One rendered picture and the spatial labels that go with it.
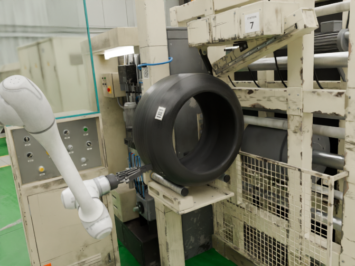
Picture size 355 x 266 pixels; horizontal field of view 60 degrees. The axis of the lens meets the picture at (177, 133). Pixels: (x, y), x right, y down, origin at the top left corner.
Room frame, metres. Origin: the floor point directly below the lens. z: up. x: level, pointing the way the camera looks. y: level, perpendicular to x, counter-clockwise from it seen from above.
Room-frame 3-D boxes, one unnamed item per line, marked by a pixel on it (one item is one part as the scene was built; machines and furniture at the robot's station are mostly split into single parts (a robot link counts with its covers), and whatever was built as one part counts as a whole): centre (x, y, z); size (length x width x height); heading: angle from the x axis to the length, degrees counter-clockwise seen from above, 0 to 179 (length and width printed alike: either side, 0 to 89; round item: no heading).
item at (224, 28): (1.75, -0.36, 1.71); 0.61 x 0.25 x 0.15; 31
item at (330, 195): (1.68, -0.45, 0.65); 0.90 x 0.02 x 0.70; 31
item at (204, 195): (1.71, -0.04, 0.80); 0.37 x 0.36 x 0.02; 121
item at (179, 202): (1.64, 0.08, 0.84); 0.36 x 0.09 x 0.06; 31
